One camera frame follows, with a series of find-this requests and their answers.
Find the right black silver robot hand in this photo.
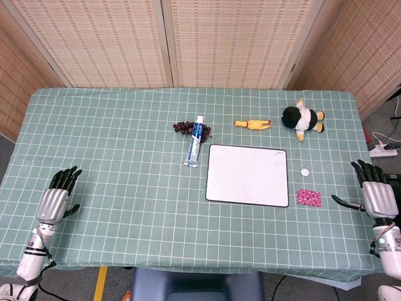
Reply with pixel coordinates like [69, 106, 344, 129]
[331, 159, 399, 221]

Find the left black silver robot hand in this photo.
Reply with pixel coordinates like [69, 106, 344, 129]
[35, 166, 83, 225]

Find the black box on floor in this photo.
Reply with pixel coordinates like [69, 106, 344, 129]
[383, 172, 401, 191]

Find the white power strip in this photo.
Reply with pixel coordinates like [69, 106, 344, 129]
[368, 140, 399, 158]

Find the black tripod stand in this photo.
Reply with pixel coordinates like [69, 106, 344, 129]
[385, 82, 401, 122]

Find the green checked tablecloth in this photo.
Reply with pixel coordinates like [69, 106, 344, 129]
[0, 87, 395, 283]

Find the yellow floor tape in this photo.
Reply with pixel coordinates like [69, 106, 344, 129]
[93, 266, 108, 301]

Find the black white plush doll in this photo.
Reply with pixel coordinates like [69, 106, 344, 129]
[281, 98, 326, 144]

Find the bamboo folding screen panel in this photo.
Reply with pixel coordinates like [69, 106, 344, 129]
[284, 0, 401, 120]
[161, 0, 345, 90]
[0, 18, 68, 140]
[6, 0, 174, 88]

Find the yellow rubber chicken toy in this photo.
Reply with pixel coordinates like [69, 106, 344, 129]
[232, 119, 272, 130]

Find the dark red grape bunch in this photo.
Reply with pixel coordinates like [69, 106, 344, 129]
[172, 120, 213, 142]

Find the blue white toothpaste tube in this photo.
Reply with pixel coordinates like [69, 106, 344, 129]
[184, 115, 206, 167]

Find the white board with black edge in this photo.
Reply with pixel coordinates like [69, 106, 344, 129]
[205, 144, 289, 208]

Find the black cable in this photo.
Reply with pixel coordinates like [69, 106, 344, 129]
[270, 275, 284, 301]

